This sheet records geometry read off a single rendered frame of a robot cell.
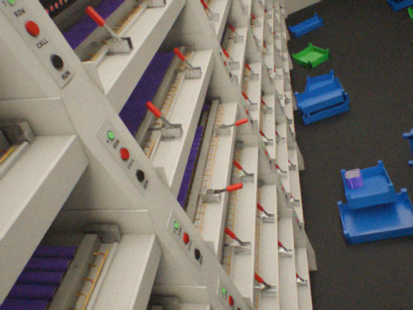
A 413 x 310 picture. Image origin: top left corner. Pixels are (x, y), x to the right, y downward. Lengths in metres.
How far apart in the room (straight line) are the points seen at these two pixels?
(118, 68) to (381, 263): 1.44
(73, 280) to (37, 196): 0.15
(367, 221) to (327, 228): 0.18
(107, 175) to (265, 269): 0.76
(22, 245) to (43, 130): 0.15
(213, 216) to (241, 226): 0.23
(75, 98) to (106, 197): 0.14
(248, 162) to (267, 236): 0.25
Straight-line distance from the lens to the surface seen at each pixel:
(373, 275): 1.75
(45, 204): 0.42
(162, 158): 0.69
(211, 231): 0.78
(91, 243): 0.55
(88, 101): 0.51
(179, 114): 0.81
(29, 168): 0.44
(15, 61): 0.45
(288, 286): 1.35
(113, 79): 0.58
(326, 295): 1.74
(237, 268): 0.94
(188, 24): 1.11
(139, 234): 0.56
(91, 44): 0.69
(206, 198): 0.84
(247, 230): 1.01
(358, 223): 1.92
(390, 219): 1.91
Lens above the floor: 1.45
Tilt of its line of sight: 31 degrees down
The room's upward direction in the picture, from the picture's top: 30 degrees counter-clockwise
